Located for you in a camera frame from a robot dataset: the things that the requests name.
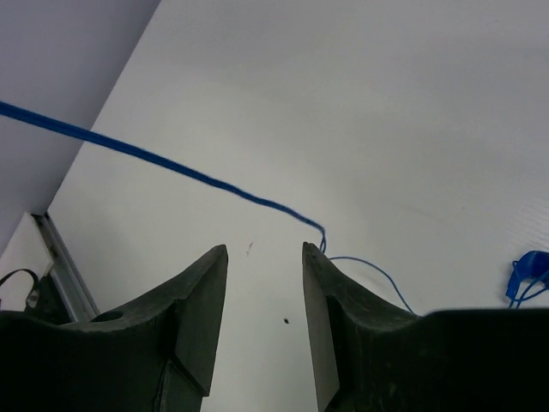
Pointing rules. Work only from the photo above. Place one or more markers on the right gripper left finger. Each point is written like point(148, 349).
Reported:
point(154, 353)

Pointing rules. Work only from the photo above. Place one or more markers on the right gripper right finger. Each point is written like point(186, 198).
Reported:
point(370, 355)

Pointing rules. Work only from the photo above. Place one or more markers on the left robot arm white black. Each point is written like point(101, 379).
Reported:
point(43, 301)

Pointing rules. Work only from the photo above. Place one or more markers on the aluminium side rail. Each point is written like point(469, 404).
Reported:
point(72, 289)

